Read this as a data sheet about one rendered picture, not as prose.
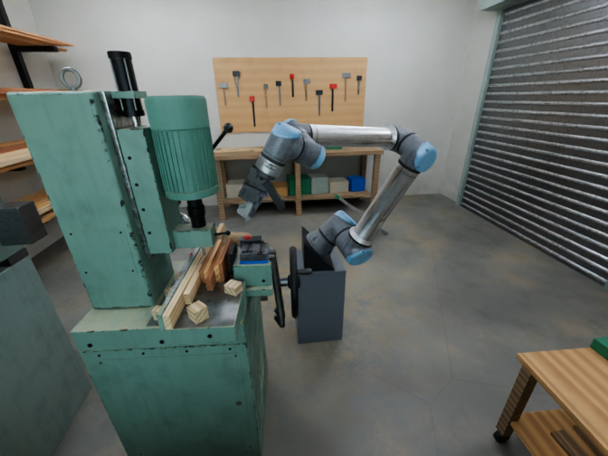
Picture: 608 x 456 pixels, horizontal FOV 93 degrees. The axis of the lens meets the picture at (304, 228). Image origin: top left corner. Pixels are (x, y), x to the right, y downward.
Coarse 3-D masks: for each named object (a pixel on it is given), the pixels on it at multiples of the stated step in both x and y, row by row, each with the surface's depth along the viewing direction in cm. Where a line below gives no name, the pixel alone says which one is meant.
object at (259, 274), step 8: (240, 248) 112; (240, 264) 101; (248, 264) 101; (256, 264) 101; (264, 264) 101; (240, 272) 102; (248, 272) 102; (256, 272) 102; (264, 272) 102; (248, 280) 103; (256, 280) 104; (264, 280) 103
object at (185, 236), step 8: (184, 224) 107; (208, 224) 106; (176, 232) 102; (184, 232) 102; (192, 232) 102; (200, 232) 102; (208, 232) 102; (176, 240) 103; (184, 240) 103; (192, 240) 103; (200, 240) 104; (208, 240) 104; (216, 240) 110
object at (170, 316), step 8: (200, 256) 109; (192, 264) 104; (192, 272) 99; (184, 280) 95; (184, 288) 91; (176, 296) 87; (176, 304) 85; (184, 304) 91; (168, 312) 81; (176, 312) 85; (168, 320) 80; (168, 328) 81
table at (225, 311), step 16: (256, 288) 104; (272, 288) 107; (208, 304) 91; (224, 304) 91; (240, 304) 92; (176, 320) 85; (208, 320) 85; (224, 320) 85; (240, 320) 91; (176, 336) 83; (192, 336) 83; (208, 336) 83; (224, 336) 84
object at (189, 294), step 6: (222, 228) 135; (198, 264) 106; (198, 270) 102; (198, 276) 99; (192, 282) 95; (198, 282) 99; (186, 288) 93; (192, 288) 93; (198, 288) 99; (186, 294) 90; (192, 294) 93; (186, 300) 91; (192, 300) 92
